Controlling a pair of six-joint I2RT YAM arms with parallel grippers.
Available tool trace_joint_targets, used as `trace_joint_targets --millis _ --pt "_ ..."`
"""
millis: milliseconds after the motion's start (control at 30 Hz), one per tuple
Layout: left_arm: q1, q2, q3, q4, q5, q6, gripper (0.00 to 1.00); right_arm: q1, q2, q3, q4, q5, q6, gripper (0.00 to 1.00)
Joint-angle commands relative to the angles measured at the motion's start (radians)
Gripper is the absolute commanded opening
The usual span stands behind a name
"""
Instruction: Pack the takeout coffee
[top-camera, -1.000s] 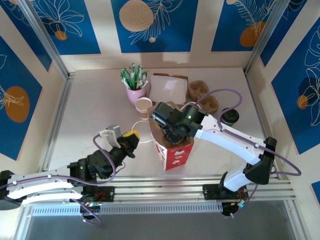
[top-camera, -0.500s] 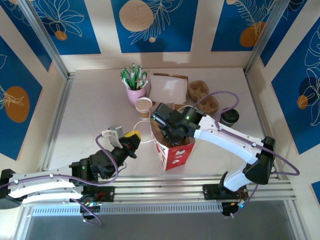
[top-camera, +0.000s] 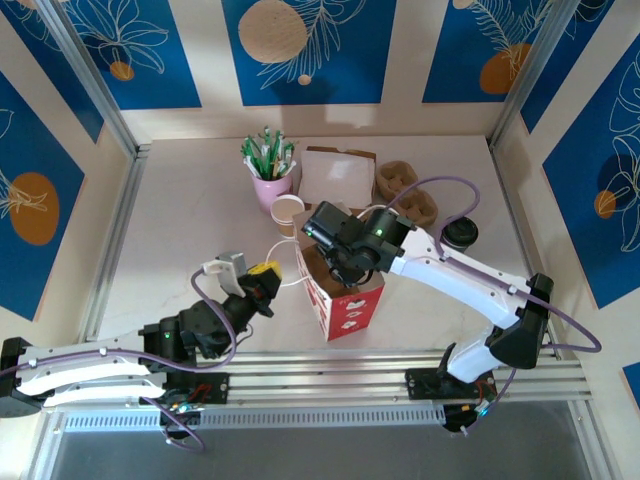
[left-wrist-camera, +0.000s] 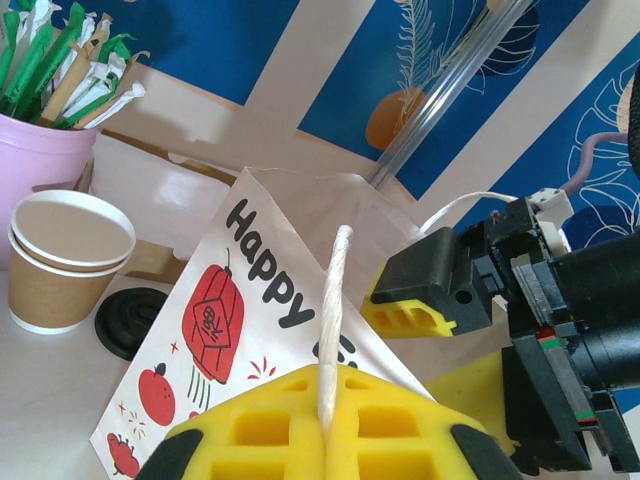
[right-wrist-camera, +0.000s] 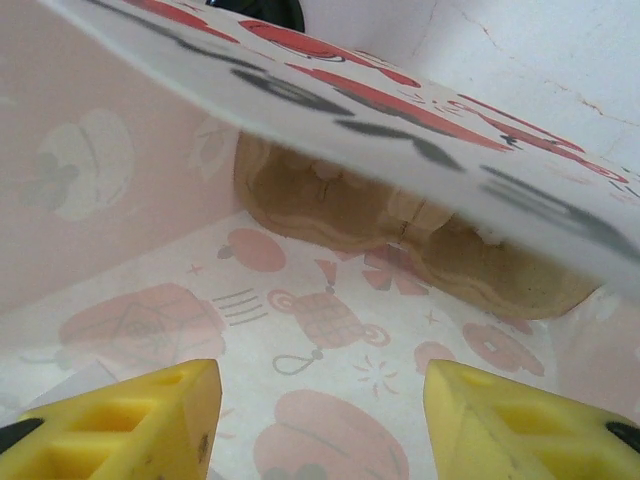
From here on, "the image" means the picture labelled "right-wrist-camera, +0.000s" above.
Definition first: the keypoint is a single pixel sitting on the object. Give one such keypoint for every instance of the red white paper bag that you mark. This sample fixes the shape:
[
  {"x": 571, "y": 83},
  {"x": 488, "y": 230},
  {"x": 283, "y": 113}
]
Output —
[{"x": 150, "y": 200}]

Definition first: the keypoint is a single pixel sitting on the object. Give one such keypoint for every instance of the pulp cup carrier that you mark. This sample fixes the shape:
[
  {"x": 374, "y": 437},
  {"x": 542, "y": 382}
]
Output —
[{"x": 310, "y": 210}]

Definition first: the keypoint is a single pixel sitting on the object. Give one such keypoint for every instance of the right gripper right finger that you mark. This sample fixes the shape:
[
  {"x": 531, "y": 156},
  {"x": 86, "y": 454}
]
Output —
[{"x": 460, "y": 410}]

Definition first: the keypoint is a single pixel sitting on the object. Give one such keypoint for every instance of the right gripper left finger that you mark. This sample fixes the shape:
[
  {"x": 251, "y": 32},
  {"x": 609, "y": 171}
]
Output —
[{"x": 190, "y": 400}]

